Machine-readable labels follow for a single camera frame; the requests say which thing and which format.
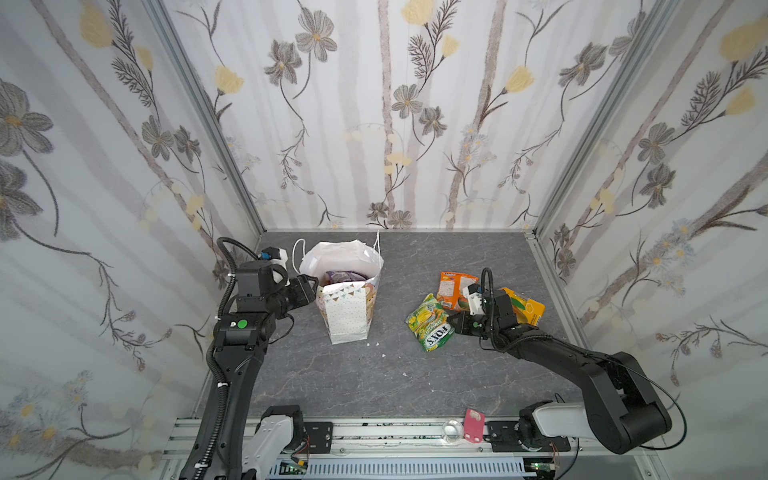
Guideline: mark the white round knob on rail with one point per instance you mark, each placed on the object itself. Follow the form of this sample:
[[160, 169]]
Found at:
[[452, 431]]

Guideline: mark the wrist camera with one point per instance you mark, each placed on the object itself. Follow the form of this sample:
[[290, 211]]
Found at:
[[473, 294], [265, 275]]

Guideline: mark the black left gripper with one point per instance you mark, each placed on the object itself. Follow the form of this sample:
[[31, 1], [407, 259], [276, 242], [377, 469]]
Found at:
[[304, 293]]

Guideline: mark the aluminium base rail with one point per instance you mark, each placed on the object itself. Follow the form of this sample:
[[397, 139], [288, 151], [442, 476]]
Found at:
[[412, 448]]

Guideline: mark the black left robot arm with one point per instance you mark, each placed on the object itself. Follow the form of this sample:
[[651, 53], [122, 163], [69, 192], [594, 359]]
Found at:
[[251, 304]]

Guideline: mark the small orange snack packet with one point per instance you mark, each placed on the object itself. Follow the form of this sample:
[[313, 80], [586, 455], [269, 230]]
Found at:
[[451, 287]]

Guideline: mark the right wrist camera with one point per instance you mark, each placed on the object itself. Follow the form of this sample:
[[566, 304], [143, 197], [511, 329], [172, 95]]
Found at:
[[473, 294]]

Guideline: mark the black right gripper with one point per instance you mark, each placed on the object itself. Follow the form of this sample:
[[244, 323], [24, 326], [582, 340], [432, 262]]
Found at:
[[475, 322]]

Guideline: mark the green Fox's spring tea bag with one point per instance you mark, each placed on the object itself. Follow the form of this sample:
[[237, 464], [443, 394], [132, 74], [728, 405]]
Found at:
[[429, 324]]

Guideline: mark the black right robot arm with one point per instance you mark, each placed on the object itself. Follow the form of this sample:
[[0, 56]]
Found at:
[[619, 407]]

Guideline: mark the yellow snack box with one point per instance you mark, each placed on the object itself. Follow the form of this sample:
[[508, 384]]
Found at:
[[526, 310]]

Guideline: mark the purple Fox's berries candy bag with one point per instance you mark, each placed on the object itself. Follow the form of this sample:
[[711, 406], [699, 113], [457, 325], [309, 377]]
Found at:
[[340, 276]]

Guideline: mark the pink tag on rail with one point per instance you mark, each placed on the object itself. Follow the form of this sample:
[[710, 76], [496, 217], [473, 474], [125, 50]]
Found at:
[[473, 426]]

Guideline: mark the white paper gift bag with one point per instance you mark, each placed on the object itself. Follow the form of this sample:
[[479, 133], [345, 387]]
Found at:
[[346, 308]]

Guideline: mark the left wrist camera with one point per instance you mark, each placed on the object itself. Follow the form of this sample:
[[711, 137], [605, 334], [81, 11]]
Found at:
[[265, 275]]

